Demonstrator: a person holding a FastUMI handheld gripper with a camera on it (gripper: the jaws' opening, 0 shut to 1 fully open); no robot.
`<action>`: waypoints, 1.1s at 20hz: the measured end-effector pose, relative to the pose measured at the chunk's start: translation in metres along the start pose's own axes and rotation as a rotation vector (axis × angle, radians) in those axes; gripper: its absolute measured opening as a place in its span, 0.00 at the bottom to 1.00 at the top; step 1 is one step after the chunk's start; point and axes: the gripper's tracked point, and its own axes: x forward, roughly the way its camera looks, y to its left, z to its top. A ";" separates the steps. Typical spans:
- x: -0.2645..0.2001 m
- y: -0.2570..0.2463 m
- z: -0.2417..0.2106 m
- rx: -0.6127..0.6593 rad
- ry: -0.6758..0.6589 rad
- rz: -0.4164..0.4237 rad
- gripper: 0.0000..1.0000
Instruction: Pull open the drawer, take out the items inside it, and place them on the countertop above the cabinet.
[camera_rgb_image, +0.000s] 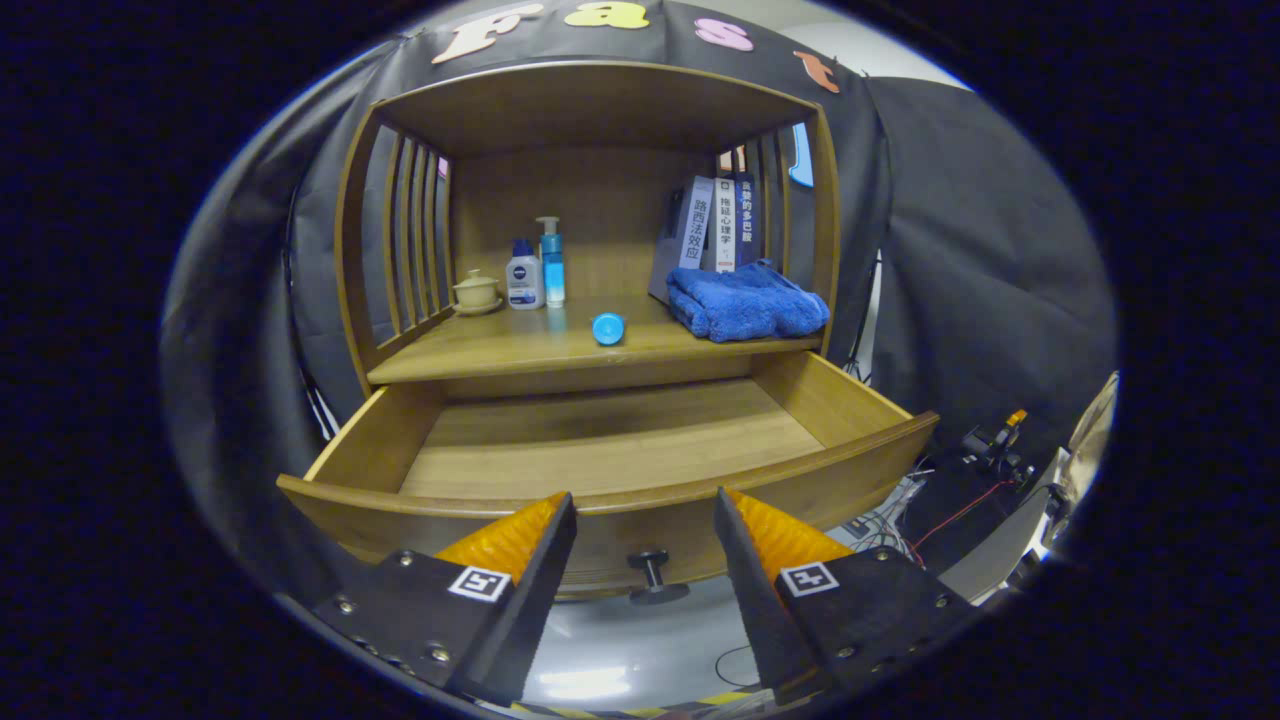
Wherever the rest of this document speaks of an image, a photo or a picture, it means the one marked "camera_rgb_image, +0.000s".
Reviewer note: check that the dark blue book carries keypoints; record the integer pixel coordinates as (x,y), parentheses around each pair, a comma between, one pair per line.
(747,215)

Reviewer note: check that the white blue lotion bottle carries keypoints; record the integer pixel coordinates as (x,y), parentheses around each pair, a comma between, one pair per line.
(524,280)

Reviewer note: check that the blue folded towel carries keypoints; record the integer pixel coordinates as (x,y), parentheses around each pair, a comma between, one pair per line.
(750,305)

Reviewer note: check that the wooden cabinet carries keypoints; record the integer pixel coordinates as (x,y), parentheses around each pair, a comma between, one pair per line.
(590,210)

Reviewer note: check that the black backdrop cloth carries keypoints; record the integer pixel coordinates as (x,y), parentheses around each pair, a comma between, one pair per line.
(980,250)

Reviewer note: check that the black clamp with orange tip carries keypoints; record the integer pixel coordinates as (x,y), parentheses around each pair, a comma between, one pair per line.
(995,450)

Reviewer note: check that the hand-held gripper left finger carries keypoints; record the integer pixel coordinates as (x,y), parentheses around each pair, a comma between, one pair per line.
(530,600)

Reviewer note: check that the grey book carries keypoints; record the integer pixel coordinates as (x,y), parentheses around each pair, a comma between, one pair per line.
(690,230)

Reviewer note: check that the beige lidded teacup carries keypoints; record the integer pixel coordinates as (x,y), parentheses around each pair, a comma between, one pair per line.
(477,292)

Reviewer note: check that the wooden countertop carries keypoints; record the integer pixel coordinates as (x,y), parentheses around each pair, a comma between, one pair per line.
(520,345)

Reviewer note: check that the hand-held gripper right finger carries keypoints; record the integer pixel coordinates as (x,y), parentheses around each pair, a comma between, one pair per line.
(755,590)

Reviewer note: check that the white spine book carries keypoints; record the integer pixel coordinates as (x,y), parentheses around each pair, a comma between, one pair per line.
(726,225)

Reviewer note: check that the blue white tube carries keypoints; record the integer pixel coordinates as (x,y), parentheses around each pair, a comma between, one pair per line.
(608,329)

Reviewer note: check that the pale grey board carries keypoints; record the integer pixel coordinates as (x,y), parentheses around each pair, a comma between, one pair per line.
(1000,560)

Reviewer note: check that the blue pump bottle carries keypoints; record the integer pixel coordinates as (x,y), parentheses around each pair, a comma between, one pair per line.
(552,270)

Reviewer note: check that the black tripod stand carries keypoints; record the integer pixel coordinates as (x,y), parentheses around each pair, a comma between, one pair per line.
(868,320)
(318,405)

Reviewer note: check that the wooden drawer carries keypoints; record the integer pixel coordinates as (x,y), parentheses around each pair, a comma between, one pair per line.
(620,440)

